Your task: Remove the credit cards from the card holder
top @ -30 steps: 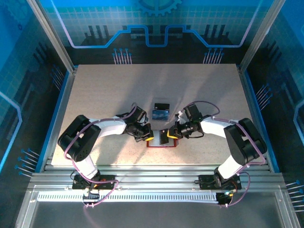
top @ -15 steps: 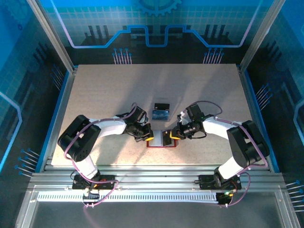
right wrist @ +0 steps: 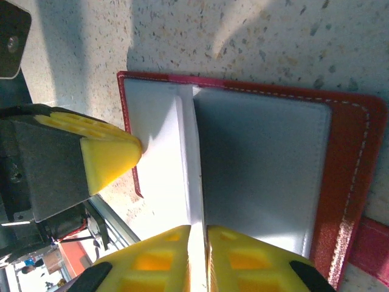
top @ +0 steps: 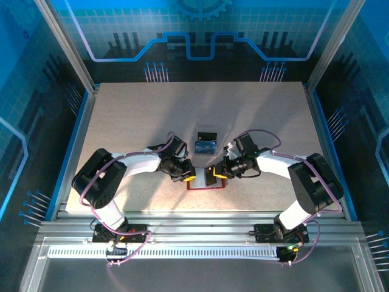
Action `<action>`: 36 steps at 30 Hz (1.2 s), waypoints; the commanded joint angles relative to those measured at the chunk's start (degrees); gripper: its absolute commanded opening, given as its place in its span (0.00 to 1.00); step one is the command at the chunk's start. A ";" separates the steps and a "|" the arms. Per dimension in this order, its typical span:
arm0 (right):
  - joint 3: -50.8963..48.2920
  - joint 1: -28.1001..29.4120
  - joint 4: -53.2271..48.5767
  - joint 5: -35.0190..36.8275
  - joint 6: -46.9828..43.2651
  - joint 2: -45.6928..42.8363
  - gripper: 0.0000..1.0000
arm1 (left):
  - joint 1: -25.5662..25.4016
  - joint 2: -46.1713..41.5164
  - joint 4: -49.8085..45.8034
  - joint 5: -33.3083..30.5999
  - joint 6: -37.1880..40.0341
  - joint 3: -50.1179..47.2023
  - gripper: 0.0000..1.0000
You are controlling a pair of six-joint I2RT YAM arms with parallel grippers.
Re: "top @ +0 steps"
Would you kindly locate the red leather card holder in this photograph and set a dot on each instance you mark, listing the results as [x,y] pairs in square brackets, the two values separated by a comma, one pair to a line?
[199,181]

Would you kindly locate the blue credit card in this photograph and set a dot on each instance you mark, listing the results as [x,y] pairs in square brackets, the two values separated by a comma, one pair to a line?
[205,147]

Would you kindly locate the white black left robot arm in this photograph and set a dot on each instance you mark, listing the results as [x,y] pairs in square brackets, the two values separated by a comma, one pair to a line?
[143,162]

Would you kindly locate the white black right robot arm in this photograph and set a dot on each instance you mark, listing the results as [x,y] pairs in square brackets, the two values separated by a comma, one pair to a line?
[273,164]

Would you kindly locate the small black controller board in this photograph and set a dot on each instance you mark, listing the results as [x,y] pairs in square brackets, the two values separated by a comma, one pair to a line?
[285,254]
[117,252]

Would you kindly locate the aluminium front frame rail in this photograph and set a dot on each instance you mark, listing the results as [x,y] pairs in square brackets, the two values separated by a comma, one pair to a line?
[197,225]

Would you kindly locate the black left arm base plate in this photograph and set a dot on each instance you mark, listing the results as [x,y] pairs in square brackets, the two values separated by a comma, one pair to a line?
[136,227]

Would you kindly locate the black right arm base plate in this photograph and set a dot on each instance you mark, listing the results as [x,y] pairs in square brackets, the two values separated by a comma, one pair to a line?
[263,232]

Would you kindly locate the aluminium side rail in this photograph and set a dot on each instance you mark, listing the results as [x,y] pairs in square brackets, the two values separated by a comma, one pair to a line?
[326,146]
[78,146]

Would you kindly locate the aluminium corner post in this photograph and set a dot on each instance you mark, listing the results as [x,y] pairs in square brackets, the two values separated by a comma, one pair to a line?
[333,45]
[67,45]

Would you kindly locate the aluminium lower frame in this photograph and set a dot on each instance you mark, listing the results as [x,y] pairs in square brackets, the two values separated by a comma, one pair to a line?
[32,270]

